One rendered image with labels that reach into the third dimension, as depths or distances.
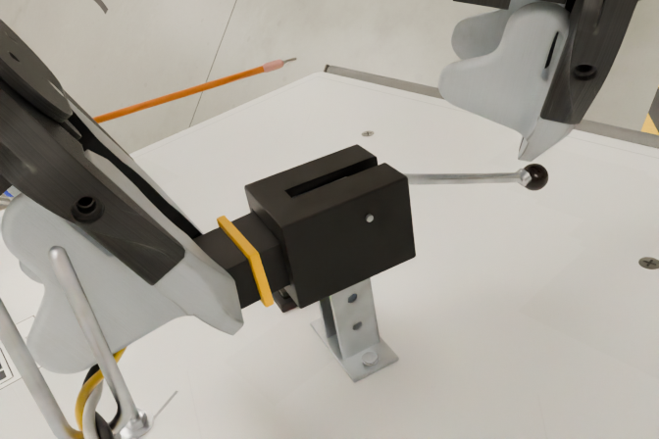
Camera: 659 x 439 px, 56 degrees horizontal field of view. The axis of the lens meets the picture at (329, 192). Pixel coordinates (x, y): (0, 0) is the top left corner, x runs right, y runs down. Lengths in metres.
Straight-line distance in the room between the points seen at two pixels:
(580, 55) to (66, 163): 0.17
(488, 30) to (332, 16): 1.76
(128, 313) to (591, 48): 0.18
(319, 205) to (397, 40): 1.60
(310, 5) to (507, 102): 1.89
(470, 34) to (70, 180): 0.20
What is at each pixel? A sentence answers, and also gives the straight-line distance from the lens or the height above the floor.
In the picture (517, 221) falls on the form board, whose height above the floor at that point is 0.97.
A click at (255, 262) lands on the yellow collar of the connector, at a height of 1.15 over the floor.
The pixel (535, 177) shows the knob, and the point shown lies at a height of 1.02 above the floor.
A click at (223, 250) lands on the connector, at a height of 1.16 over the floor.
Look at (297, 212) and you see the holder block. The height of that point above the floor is 1.14.
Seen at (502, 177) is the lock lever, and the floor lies 1.04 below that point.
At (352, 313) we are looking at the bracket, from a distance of 0.28.
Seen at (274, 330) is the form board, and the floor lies 1.09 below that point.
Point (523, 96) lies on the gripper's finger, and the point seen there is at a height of 1.07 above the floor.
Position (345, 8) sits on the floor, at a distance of 2.02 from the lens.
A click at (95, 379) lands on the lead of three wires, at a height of 1.21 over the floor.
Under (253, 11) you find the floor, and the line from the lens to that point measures 2.39.
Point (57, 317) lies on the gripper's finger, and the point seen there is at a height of 1.22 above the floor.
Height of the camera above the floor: 1.30
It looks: 45 degrees down
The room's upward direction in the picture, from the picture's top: 74 degrees counter-clockwise
